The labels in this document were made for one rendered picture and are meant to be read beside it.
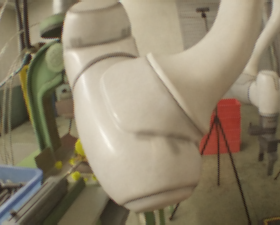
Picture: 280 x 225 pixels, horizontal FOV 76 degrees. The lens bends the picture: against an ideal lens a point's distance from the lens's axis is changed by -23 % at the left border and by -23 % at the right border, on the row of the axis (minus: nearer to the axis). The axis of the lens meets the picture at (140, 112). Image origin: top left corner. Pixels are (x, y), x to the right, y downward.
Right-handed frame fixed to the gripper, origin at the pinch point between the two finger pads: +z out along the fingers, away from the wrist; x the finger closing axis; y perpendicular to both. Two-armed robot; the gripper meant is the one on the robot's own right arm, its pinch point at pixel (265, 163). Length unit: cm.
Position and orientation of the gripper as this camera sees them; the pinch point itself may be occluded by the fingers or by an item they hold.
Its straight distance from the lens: 95.1
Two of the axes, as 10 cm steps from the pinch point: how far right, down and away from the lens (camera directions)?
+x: 2.0, -2.5, 9.5
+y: 9.7, -0.8, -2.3
